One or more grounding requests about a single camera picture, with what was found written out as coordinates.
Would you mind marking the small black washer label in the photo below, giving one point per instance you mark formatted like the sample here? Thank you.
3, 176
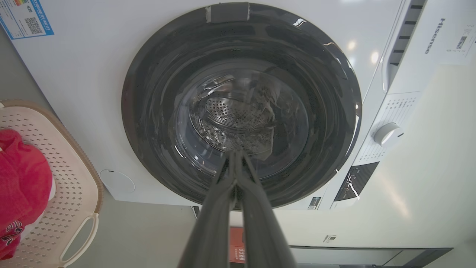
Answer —
314, 203

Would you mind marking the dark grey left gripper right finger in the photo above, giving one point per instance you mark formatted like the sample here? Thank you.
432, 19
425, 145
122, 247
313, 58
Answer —
260, 230

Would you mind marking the cream perforated laundry basket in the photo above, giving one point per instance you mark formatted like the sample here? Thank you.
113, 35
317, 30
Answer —
70, 178

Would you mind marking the white paper label with barcode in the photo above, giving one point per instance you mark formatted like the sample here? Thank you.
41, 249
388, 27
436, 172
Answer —
463, 39

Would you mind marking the round white filter cover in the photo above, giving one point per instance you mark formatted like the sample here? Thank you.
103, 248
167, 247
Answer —
117, 181

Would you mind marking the black washer display panel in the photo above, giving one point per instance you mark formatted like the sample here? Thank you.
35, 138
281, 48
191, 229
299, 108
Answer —
357, 180

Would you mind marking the white washer control knob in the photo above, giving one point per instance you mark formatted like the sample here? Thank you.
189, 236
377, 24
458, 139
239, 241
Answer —
386, 134

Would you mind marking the round black washer door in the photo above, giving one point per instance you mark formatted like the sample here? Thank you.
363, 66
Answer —
156, 74

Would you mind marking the red box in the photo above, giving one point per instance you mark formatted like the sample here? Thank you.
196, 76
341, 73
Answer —
237, 247

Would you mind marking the blue energy label sticker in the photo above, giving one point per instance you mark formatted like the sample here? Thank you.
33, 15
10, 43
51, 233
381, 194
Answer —
26, 20

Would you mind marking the red garment with white trim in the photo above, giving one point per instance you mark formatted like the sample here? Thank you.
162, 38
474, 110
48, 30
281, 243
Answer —
22, 178

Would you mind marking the white front-load washing machine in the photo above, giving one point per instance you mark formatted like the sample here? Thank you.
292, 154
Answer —
74, 74

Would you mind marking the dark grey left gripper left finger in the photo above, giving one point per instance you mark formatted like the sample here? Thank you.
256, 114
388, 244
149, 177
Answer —
214, 223

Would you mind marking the white detergent drawer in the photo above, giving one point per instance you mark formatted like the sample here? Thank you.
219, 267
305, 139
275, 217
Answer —
403, 37

